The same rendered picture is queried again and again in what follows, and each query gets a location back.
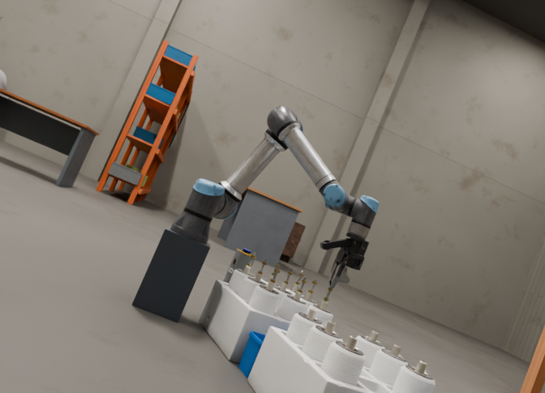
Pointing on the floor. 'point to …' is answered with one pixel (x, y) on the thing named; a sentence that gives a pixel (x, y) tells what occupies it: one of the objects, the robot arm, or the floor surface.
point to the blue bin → (251, 352)
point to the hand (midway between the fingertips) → (331, 283)
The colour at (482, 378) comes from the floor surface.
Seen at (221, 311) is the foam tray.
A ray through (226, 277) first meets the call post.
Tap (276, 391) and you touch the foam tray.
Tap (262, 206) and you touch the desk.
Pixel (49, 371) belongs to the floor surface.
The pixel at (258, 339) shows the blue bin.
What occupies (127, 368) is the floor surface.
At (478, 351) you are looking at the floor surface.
